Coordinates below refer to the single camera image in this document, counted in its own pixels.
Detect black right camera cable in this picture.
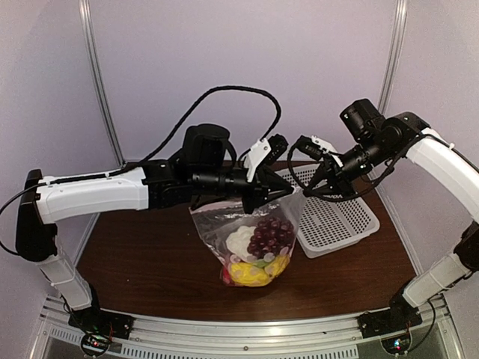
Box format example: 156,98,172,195
287,136,424,201

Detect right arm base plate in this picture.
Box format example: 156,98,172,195
357,309,423,339

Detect black left camera cable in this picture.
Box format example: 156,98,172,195
0,85,282,255

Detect yellow toy fruit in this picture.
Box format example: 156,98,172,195
264,255,290,277
229,263,271,287

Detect red toy bell pepper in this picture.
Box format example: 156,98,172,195
221,267,232,285

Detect round circuit board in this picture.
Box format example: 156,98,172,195
380,333,412,357
80,334,112,357

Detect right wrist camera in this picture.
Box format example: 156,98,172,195
296,135,343,167

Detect left aluminium frame post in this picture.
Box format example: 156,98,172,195
78,0,125,166

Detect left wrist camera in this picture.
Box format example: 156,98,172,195
243,134,288,183

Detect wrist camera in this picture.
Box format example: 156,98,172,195
243,134,288,183
296,135,343,167

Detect left round circuit board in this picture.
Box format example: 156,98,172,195
80,334,112,357

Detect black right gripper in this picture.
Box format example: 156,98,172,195
305,135,394,198

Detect dark red toy grapes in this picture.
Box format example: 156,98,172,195
247,217,296,260

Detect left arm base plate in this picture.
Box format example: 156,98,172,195
68,310,134,340

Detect right aluminium frame post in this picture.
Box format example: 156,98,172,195
378,0,409,114

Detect clear zip top bag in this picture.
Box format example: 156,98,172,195
190,187,306,287

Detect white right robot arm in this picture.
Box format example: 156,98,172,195
295,99,478,331

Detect yellow toy fruit front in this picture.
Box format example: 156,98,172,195
229,263,271,287

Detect right round circuit board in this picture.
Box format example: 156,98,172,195
380,333,412,357

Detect front aluminium rail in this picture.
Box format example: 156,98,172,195
37,295,456,359

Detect white perforated plastic basket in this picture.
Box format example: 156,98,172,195
275,167,381,260

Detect white toy cauliflower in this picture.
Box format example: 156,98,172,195
225,226,255,261

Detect black camera cable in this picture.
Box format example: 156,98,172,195
0,85,282,255
287,136,424,201

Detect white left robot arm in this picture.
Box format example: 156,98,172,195
15,124,293,332

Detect aluminium frame post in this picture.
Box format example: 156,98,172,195
78,0,125,166
378,0,409,114

